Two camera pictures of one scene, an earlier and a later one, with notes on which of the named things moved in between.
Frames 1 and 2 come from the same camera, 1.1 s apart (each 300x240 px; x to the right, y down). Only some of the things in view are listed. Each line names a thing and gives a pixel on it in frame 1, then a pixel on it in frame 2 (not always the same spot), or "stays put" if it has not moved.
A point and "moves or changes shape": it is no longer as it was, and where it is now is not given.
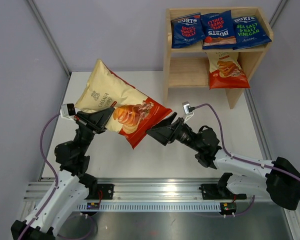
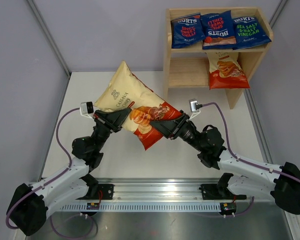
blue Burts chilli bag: [218, 31] stays put
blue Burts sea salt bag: [249, 33] stays put
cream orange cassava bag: [134, 114] moves or changes shape
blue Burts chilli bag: [187, 30] stays put
